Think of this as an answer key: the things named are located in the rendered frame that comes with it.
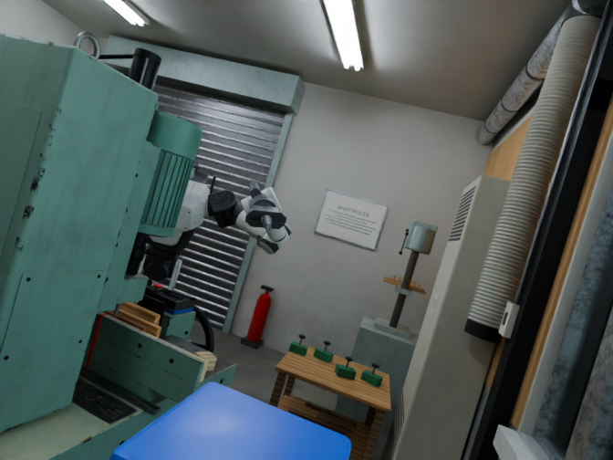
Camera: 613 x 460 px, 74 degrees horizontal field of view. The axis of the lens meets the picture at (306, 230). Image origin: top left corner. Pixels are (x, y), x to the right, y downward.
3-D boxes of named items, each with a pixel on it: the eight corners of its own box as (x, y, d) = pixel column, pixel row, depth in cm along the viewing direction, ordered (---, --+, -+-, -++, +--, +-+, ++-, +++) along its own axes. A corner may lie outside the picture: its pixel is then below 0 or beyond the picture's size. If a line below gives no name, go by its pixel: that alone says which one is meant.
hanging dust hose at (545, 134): (498, 339, 185) (591, 40, 182) (509, 348, 168) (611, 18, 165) (460, 326, 189) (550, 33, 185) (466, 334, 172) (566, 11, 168)
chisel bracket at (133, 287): (140, 306, 114) (149, 277, 114) (101, 311, 101) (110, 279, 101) (120, 297, 117) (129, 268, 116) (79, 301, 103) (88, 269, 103)
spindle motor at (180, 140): (185, 240, 116) (215, 135, 115) (141, 236, 99) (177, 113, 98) (137, 224, 121) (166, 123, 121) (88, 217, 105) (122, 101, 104)
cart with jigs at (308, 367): (366, 450, 269) (394, 358, 268) (361, 505, 213) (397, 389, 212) (274, 413, 281) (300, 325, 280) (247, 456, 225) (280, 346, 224)
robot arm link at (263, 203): (283, 236, 129) (278, 224, 140) (287, 207, 126) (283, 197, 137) (244, 233, 126) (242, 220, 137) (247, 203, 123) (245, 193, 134)
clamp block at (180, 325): (190, 339, 132) (197, 312, 132) (162, 347, 120) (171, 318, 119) (154, 322, 137) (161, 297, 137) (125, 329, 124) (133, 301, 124)
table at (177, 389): (247, 375, 125) (253, 356, 125) (189, 409, 96) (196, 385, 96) (101, 308, 145) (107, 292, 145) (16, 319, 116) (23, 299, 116)
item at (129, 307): (153, 339, 116) (161, 315, 116) (149, 339, 114) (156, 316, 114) (113, 319, 121) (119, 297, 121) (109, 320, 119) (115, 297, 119)
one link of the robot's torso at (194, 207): (140, 214, 198) (152, 146, 182) (209, 233, 205) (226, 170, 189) (118, 245, 172) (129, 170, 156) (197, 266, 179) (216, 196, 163)
